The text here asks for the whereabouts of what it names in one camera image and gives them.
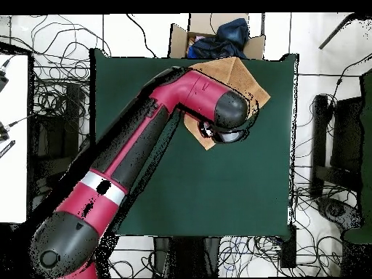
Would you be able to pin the dark blue clothes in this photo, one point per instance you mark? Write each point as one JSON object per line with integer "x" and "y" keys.
{"x": 226, "y": 43}

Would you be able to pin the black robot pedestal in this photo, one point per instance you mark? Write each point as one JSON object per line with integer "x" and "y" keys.
{"x": 186, "y": 255}

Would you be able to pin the black camera device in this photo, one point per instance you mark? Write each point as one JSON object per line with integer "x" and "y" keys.
{"x": 3, "y": 133}
{"x": 2, "y": 81}

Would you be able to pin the black rod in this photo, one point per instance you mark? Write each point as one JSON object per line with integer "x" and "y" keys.
{"x": 334, "y": 32}

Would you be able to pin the dark green table cloth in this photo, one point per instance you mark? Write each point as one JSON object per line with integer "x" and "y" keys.
{"x": 232, "y": 189}

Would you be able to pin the dark chair base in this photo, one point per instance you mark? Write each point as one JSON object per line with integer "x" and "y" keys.
{"x": 337, "y": 210}

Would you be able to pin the black metal frame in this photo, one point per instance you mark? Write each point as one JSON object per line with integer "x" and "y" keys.
{"x": 319, "y": 130}
{"x": 71, "y": 116}

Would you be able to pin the black rectangular block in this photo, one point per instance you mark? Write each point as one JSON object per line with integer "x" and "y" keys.
{"x": 288, "y": 250}

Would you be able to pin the tan terry towel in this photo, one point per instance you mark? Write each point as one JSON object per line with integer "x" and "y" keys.
{"x": 244, "y": 75}

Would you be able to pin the green covered table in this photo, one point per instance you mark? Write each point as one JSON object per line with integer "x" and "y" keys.
{"x": 367, "y": 145}

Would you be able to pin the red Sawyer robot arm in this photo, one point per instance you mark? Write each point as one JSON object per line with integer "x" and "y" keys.
{"x": 130, "y": 151}

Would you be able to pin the white desk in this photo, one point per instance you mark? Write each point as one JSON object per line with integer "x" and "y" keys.
{"x": 14, "y": 174}

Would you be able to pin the black flat strip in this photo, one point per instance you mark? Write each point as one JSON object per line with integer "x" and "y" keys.
{"x": 7, "y": 148}

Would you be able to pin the cardboard box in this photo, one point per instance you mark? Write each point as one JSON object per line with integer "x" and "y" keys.
{"x": 177, "y": 43}

